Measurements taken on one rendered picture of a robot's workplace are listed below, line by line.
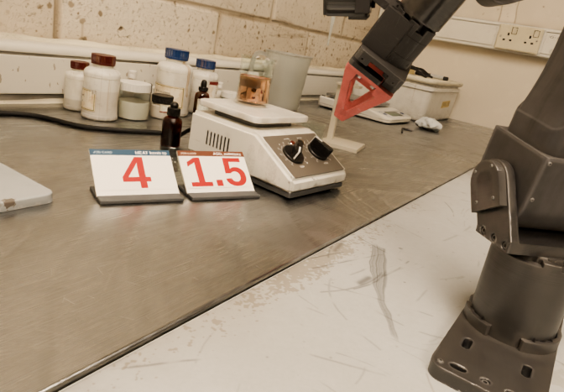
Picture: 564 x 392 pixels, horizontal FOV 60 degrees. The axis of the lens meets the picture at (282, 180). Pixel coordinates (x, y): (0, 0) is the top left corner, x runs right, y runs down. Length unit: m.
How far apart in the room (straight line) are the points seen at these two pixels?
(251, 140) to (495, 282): 0.36
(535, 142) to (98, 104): 0.69
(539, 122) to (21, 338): 0.36
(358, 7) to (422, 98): 1.10
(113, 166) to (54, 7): 0.52
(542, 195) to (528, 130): 0.05
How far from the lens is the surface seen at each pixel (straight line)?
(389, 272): 0.48
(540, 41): 1.96
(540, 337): 0.41
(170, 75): 0.99
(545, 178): 0.37
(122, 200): 0.53
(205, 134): 0.69
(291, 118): 0.69
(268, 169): 0.62
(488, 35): 2.00
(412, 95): 1.69
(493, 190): 0.38
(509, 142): 0.40
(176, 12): 1.21
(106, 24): 1.09
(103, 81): 0.87
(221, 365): 0.31
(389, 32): 0.59
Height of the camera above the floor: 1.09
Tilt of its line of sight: 16 degrees down
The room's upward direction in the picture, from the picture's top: 11 degrees clockwise
